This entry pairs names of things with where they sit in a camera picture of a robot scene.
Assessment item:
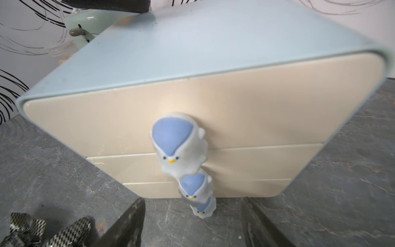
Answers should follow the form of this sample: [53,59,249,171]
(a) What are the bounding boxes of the mint green toaster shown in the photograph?
[64,8,137,49]

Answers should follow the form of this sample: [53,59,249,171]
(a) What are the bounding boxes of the cream drawer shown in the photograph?
[88,144,323,185]
[123,179,292,199]
[24,53,385,158]

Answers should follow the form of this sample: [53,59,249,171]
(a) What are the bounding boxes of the blue cream drawer cabinet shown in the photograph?
[14,0,393,124]

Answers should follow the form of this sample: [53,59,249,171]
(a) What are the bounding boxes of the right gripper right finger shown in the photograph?
[241,197,296,247]

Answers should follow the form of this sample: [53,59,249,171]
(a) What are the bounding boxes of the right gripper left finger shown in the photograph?
[93,198,146,247]

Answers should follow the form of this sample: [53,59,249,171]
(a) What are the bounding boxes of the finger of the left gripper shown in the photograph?
[62,0,151,13]

